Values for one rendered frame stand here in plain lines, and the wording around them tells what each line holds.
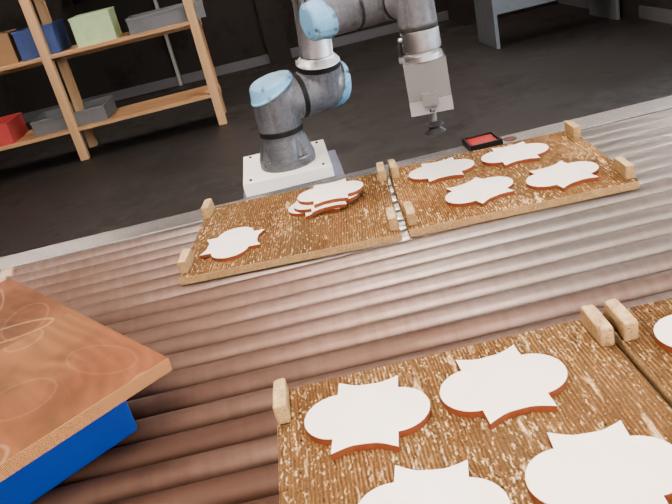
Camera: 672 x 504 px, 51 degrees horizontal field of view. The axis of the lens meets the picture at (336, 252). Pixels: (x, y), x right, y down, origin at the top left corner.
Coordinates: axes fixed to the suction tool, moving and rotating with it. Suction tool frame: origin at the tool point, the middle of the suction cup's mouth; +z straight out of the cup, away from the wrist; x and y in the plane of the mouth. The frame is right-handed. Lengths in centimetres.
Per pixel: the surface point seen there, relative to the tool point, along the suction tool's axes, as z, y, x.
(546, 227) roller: 11.1, 15.0, -30.3
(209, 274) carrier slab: 9, -45, -30
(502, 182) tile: 8.1, 10.5, -14.0
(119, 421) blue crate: 8, -46, -72
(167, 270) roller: 11, -56, -21
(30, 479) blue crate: 7, -54, -81
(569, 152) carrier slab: 8.9, 25.6, -2.2
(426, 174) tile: 8.1, -3.2, -1.9
